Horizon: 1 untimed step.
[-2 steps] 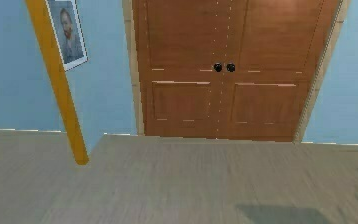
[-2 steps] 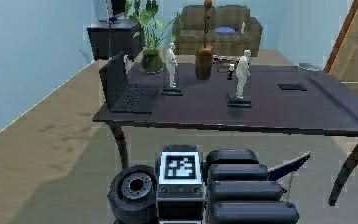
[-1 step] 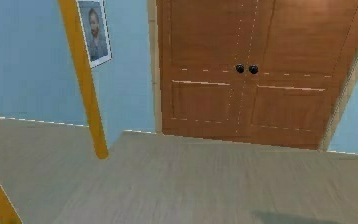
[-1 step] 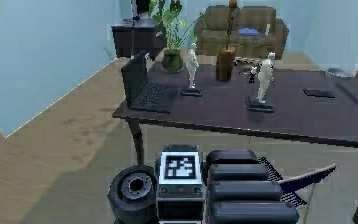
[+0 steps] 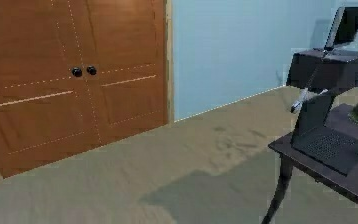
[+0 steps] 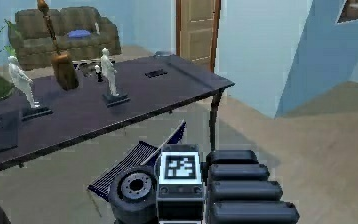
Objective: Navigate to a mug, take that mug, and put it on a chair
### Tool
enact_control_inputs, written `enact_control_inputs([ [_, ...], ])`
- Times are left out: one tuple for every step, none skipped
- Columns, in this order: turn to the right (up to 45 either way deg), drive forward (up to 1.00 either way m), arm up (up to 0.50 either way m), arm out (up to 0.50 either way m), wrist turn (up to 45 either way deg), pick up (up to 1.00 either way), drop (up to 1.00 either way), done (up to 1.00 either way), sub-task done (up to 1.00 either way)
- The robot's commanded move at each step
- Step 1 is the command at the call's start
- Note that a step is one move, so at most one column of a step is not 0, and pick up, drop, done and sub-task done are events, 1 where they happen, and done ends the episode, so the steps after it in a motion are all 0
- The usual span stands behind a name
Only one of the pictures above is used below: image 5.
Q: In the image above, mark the black television set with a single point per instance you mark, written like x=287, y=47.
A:
x=347, y=26

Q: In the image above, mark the round black door knob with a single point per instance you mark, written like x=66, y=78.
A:
x=76, y=71
x=91, y=70

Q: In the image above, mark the dark wooden table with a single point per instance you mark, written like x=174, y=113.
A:
x=353, y=180

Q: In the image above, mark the brown wooden double door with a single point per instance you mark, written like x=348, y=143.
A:
x=37, y=110

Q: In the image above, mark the black cabinet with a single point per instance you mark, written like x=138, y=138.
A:
x=327, y=68

